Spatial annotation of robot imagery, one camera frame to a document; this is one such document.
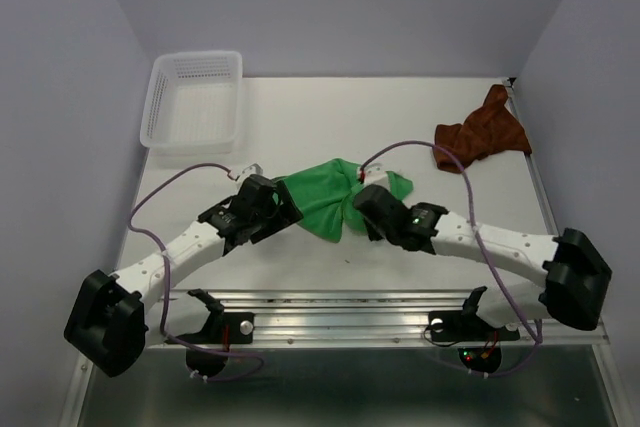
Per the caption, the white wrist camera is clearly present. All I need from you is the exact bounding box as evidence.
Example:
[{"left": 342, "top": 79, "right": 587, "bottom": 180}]
[
  {"left": 228, "top": 163, "right": 263, "bottom": 183},
  {"left": 359, "top": 163, "right": 390, "bottom": 190}
]

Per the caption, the white perforated plastic basket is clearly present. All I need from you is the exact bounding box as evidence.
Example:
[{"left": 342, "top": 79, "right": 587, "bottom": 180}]
[{"left": 139, "top": 50, "right": 243, "bottom": 155}]

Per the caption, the green microfiber towel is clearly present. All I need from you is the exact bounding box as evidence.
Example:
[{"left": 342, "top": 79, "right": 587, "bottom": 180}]
[{"left": 275, "top": 157, "right": 415, "bottom": 245}]

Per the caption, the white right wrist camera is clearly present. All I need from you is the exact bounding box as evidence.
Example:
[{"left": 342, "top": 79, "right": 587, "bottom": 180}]
[{"left": 359, "top": 163, "right": 390, "bottom": 190}]

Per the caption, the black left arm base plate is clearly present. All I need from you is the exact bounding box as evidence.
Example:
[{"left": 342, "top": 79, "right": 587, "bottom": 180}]
[{"left": 167, "top": 289, "right": 255, "bottom": 346}]

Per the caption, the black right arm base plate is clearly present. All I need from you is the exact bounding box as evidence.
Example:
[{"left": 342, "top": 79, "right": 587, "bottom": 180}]
[{"left": 423, "top": 287, "right": 520, "bottom": 346}]

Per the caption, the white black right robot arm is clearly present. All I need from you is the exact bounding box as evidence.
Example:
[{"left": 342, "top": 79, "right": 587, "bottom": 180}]
[{"left": 353, "top": 185, "right": 612, "bottom": 337}]

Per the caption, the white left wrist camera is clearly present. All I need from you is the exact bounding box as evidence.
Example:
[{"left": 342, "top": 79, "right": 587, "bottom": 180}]
[{"left": 228, "top": 163, "right": 263, "bottom": 183}]

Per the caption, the brown microfiber towel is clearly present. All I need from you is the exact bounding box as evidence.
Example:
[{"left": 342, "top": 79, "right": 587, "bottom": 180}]
[{"left": 434, "top": 84, "right": 532, "bottom": 169}]

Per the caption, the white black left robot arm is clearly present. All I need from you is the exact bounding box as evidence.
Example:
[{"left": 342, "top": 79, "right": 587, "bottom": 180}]
[{"left": 64, "top": 173, "right": 303, "bottom": 377}]

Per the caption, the aluminium mounting rail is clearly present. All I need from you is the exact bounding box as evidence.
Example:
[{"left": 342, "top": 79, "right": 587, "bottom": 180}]
[{"left": 166, "top": 289, "right": 609, "bottom": 350}]

